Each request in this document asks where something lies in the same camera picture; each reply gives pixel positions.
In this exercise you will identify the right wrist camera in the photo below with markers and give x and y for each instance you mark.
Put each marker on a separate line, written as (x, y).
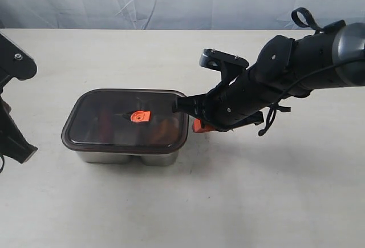
(229, 66)

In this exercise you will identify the stainless steel lunch box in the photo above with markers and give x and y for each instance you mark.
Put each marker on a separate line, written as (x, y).
(124, 158)

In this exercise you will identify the dark transparent lunch box lid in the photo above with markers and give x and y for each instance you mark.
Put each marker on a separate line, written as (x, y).
(134, 113)

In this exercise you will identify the blue wrinkled backdrop cloth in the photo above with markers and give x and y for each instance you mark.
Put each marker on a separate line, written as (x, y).
(172, 14)

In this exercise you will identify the yellow toy cheese block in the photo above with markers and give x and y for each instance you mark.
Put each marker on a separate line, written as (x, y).
(166, 132)

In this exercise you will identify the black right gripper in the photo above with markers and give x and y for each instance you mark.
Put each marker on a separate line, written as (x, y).
(236, 101)

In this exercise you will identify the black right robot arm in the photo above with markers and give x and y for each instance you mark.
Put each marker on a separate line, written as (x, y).
(285, 67)

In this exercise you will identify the red toy sausage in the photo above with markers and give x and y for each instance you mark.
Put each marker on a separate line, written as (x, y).
(105, 131)

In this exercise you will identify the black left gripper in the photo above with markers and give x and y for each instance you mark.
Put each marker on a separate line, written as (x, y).
(12, 140)

